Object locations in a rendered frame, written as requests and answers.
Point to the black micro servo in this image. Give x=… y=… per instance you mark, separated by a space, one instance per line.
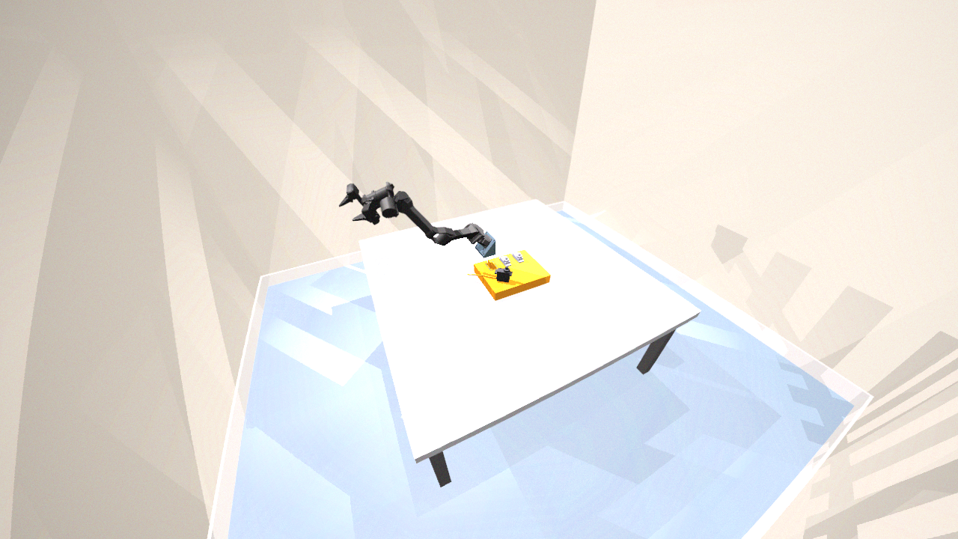
x=503 y=274

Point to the yellow flat deck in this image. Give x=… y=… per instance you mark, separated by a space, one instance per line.
x=527 y=274

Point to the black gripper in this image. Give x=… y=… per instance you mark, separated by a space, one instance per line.
x=353 y=194

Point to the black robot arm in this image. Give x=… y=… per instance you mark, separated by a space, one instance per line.
x=392 y=205

